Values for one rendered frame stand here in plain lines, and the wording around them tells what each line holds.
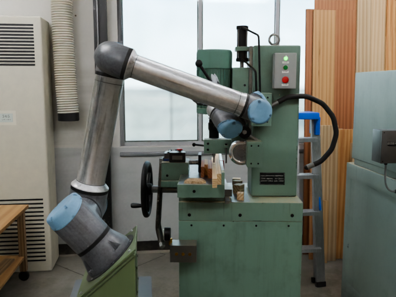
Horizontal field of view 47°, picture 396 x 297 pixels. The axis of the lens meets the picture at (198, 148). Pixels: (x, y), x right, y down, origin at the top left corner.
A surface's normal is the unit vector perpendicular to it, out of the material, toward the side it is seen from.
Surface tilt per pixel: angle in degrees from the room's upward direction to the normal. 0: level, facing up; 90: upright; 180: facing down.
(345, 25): 87
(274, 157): 90
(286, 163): 90
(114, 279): 90
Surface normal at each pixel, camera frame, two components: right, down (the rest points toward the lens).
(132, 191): 0.11, 0.14
